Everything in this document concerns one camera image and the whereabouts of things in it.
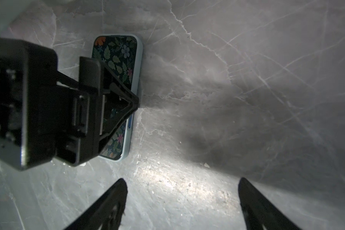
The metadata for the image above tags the black phone front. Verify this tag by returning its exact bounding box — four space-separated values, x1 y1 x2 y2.
92 34 138 161

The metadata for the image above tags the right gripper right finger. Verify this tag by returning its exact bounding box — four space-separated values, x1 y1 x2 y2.
238 177 300 230

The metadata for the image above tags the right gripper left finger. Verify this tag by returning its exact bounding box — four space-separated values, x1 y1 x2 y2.
66 178 128 230

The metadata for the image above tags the light blue phone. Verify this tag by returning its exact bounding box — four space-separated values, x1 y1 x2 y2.
92 34 143 162

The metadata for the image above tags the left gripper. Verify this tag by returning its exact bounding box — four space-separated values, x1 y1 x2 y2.
0 38 140 171

